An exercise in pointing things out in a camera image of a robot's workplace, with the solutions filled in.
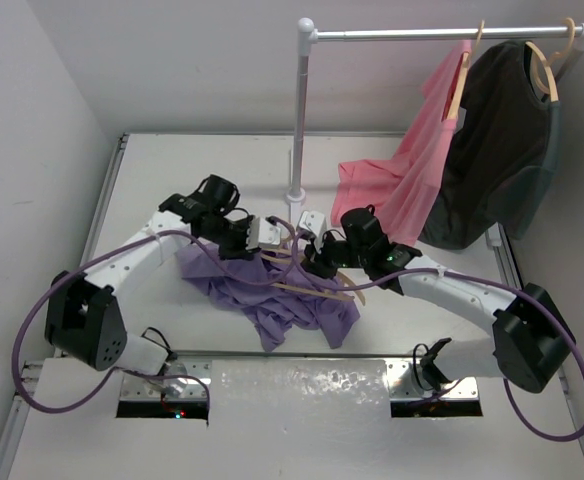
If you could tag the purple t shirt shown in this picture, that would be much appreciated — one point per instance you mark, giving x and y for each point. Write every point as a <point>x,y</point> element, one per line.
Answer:
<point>272,310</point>

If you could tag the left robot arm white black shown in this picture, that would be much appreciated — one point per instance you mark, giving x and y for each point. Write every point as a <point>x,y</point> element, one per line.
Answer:
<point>84,317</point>

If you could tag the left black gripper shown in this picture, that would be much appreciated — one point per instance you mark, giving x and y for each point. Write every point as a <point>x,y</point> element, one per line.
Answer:
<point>239,250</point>

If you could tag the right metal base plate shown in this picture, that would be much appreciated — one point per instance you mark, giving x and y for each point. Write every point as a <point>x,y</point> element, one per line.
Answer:
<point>403,386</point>

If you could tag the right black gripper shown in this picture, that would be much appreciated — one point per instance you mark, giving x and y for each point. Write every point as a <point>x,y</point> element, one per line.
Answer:
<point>317,262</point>

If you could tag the dark grey t shirt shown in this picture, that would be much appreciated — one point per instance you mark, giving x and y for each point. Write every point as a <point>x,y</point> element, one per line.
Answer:
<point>503,159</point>

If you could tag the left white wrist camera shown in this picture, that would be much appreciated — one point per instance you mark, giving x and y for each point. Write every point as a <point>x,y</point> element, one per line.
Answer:
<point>262,234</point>

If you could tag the pink t shirt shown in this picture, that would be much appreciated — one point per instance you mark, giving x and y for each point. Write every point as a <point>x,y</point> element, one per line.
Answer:
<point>404,187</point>

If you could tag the aluminium table frame rail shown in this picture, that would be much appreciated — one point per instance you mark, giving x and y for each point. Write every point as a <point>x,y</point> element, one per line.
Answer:
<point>31,370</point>

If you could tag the silver clothes rack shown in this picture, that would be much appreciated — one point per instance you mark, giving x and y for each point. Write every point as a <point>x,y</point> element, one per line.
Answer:
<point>308,36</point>

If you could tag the wooden hanger holding pink shirt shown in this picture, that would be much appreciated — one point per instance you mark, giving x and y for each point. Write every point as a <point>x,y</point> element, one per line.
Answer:
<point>455,100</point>

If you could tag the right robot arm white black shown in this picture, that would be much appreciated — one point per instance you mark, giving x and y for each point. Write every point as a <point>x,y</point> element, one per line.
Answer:
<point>527,338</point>

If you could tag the wooden hanger holding dark shirt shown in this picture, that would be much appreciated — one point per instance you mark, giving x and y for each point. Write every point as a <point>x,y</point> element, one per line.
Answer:
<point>541,71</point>

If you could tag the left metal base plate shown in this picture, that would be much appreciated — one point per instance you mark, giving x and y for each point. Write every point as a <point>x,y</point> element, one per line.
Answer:
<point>191,373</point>

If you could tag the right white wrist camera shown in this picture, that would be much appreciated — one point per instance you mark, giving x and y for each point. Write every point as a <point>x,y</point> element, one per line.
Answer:
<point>315,223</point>

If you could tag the metal base plate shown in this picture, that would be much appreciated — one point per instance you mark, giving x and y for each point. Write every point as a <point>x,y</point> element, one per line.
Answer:
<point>191,373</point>
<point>403,386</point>

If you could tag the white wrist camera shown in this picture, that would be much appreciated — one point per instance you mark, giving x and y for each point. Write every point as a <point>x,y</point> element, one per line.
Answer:
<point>315,223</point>
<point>262,234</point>

